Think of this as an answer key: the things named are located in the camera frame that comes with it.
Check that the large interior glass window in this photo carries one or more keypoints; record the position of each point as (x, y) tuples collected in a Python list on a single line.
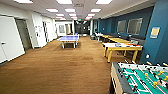
[(135, 26)]

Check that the green foosball table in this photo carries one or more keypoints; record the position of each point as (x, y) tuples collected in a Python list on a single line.
[(140, 78)]

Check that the ceiling light panel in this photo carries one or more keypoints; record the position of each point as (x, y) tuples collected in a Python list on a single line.
[(64, 1), (23, 1), (95, 10), (51, 10), (103, 1), (70, 10)]

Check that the yellow framed pillar sign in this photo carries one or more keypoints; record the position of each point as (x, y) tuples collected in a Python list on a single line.
[(155, 32)]

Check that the blue ping pong table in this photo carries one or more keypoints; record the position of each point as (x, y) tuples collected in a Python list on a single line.
[(68, 39)]

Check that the yellow air hockey table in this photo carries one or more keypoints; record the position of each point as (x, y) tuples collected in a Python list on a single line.
[(121, 47)]

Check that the medium interior glass window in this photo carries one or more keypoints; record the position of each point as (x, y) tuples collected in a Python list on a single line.
[(122, 26)]

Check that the white double door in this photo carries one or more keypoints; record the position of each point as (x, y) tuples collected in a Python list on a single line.
[(10, 40)]

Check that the white pillar outlet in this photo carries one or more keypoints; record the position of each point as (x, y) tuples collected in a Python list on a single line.
[(147, 56)]

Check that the wooden top table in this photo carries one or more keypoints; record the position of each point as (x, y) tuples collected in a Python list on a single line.
[(103, 35), (118, 40)]

